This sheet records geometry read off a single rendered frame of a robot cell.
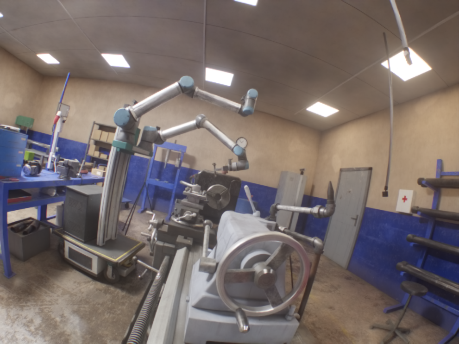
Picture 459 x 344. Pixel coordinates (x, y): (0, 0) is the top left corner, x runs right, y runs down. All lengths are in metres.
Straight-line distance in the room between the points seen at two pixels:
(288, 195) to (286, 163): 1.04
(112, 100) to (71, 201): 4.74
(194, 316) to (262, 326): 0.18
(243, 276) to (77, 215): 1.99
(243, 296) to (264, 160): 5.38
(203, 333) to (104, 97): 6.63
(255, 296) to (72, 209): 2.01
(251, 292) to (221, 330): 0.13
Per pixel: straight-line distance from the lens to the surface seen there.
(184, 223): 1.37
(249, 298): 0.60
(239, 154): 1.93
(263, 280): 0.48
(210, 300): 0.57
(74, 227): 2.34
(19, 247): 2.50
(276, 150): 5.98
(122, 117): 1.74
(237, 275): 0.47
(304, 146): 6.37
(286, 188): 5.51
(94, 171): 3.58
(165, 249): 1.34
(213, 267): 0.57
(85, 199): 2.17
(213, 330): 0.58
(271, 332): 0.63
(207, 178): 2.30
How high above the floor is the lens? 1.29
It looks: 2 degrees up
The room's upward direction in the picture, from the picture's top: 13 degrees clockwise
